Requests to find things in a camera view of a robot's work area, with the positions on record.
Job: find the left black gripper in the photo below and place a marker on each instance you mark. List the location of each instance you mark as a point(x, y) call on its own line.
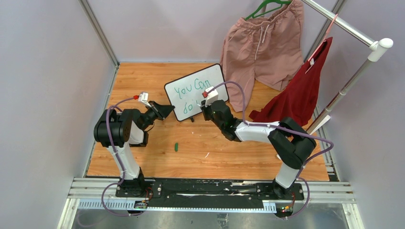
point(161, 111)

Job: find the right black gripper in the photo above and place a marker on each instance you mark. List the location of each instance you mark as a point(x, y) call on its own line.
point(206, 109)

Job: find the small black-framed whiteboard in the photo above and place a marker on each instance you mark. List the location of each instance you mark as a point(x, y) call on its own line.
point(186, 92)

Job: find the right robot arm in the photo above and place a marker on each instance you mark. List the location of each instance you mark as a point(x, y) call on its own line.
point(290, 141)

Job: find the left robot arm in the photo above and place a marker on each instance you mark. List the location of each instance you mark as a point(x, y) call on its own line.
point(119, 131)

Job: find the dark red garment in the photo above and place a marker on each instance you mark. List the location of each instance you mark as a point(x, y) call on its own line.
point(298, 100)

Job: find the pink shorts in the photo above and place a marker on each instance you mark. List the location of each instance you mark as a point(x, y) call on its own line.
point(266, 50)

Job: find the green clothes hanger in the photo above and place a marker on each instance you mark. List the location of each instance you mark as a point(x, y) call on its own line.
point(262, 8)

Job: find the pink clothes hanger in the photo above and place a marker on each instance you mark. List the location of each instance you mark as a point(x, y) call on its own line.
point(311, 60)

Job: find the metal clothes rack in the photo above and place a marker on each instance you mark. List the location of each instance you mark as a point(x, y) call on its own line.
point(358, 49)

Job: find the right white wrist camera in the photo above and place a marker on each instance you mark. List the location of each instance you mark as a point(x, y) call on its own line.
point(210, 95)

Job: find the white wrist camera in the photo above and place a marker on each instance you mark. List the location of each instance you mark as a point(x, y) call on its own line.
point(210, 95)
point(142, 98)

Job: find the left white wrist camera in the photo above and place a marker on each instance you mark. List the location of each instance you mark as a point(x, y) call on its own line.
point(142, 98)

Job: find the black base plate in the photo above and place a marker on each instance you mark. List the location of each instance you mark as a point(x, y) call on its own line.
point(215, 193)

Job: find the aluminium rail frame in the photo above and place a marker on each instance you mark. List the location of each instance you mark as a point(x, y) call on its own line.
point(93, 203)

